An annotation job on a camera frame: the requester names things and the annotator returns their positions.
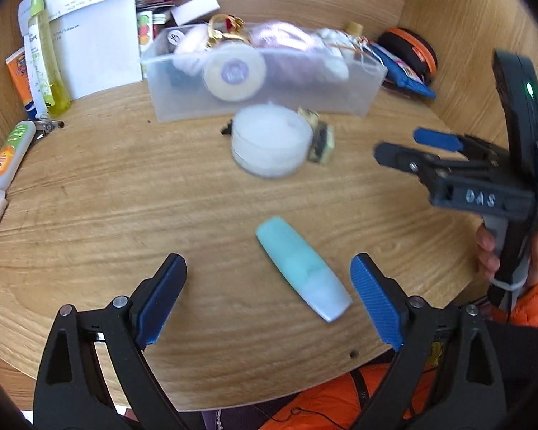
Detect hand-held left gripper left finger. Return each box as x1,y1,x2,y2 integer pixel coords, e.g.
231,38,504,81
33,253,189,430

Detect cream tape roll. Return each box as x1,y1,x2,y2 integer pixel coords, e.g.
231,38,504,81
203,44,266,101

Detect black orange zip case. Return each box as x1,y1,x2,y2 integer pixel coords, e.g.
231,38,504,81
377,27,439,83

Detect small metal clip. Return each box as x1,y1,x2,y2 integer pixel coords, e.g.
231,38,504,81
33,119,66,134

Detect blue patchwork pouch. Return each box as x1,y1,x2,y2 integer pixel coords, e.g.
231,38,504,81
370,42,436,99

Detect orange printed box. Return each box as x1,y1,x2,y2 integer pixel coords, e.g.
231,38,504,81
5,47,37,113

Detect white green-print tube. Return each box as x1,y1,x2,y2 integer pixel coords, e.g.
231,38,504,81
23,24,50,115

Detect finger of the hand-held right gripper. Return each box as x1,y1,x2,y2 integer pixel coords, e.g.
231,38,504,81
413,128,511,176
373,142,458,191

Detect person's right forearm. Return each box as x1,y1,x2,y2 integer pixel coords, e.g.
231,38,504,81
509,260,538,336

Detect green white tube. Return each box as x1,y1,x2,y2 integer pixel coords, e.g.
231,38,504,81
0,120,37,191

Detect person's orange jacket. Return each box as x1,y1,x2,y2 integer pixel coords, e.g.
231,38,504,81
202,318,538,430

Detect small white box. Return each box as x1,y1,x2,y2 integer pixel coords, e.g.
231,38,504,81
170,0,220,27

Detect yellow green bottle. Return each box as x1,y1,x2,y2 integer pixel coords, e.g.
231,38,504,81
29,0,72,117

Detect pink rope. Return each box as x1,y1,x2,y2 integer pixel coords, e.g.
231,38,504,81
249,19,337,90

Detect white round container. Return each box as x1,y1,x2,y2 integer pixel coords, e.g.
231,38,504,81
231,103,315,179

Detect teal squeeze tube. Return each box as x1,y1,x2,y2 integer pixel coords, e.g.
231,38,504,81
255,216,353,323

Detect clear plastic storage box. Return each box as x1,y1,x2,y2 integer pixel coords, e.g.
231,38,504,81
140,20,388,123

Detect pale pink bottle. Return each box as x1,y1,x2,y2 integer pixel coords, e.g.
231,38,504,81
168,24,211,61

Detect white cloth drawstring pouch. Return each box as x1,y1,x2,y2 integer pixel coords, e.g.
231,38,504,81
316,28,368,81

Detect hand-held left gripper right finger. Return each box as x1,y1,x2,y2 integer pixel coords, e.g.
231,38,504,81
350,253,507,430

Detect red velvet pouch gold tassel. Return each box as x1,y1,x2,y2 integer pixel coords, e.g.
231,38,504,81
207,13,252,48

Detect person's right hand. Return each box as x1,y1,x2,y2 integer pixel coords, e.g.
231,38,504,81
475,224,538,290

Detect wooden desktop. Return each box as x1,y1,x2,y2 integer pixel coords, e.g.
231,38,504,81
0,76,494,413

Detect white carton coloured dots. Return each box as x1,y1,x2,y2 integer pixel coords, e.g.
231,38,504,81
137,10,155,52

